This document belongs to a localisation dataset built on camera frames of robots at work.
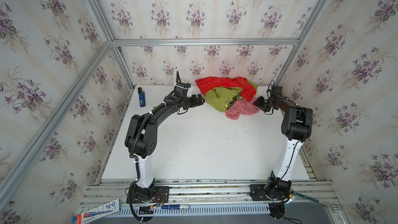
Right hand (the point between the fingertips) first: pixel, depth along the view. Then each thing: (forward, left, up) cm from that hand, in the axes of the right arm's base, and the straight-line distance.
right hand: (256, 105), depth 107 cm
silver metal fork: (-59, -24, -4) cm, 64 cm away
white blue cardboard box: (-60, +86, 0) cm, 105 cm away
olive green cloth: (0, +27, +8) cm, 28 cm away
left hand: (-6, +40, +13) cm, 42 cm away
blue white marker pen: (-58, +52, -1) cm, 78 cm away
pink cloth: (-3, +10, +1) cm, 11 cm away
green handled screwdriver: (-55, -10, -2) cm, 56 cm away
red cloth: (+8, +5, +5) cm, 11 cm away
